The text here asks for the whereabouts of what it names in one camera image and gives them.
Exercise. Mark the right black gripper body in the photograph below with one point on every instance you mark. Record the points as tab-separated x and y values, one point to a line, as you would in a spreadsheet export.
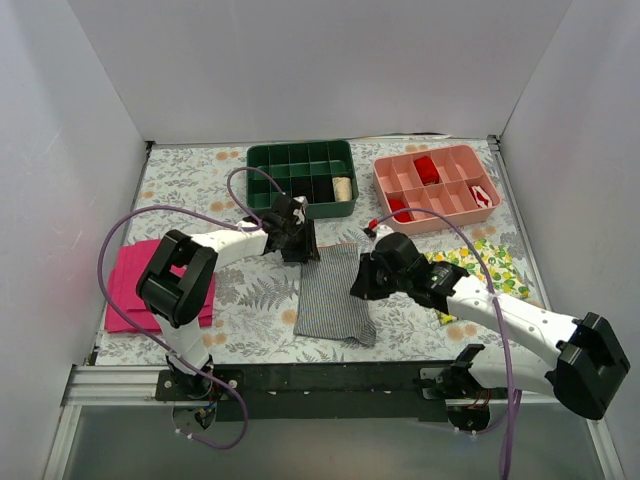
368	282

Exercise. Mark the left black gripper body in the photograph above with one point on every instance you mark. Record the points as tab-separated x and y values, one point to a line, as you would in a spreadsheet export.
300	248

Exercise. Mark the grey striped boxer underwear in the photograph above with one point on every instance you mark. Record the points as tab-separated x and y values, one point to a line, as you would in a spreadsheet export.
326	309

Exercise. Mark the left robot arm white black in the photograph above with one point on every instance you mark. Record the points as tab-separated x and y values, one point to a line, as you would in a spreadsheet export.
177	279

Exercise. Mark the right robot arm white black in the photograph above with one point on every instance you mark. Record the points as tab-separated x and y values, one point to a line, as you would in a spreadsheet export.
579	361

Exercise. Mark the black rolled cloth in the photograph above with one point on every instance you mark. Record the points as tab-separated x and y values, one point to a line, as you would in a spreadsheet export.
323	191
302	186

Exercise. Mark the green divided organizer tray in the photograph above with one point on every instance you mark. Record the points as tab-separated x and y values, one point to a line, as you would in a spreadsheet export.
274	165

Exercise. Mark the beige rolled sock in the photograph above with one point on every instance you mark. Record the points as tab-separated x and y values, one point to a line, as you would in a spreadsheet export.
342	188

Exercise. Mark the lemon print folded cloth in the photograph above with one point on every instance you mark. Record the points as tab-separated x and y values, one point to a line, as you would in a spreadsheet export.
505	278

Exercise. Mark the red rolled cloth lower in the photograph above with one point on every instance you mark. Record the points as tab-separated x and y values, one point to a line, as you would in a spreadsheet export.
398	207

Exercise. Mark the red white rolled cloth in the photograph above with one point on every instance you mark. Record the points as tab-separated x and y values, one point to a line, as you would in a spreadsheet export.
480	196

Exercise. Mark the pink divided organizer tray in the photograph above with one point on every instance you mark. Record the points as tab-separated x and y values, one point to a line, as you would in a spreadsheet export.
433	207

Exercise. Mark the red rolled cloth upper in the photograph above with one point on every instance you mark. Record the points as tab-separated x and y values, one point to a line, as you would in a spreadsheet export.
426	170

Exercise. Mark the pink folded cloth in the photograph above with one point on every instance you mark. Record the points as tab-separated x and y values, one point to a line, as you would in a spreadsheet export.
130	265

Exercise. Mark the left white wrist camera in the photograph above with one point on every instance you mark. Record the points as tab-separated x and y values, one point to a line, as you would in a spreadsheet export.
299	209

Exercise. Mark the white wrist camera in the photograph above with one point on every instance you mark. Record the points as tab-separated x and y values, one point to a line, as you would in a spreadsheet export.
299	209
376	230

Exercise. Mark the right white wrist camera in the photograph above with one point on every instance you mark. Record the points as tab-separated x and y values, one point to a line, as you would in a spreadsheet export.
376	230

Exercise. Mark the black metal base rail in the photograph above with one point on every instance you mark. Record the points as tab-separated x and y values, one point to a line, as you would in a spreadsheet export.
361	390

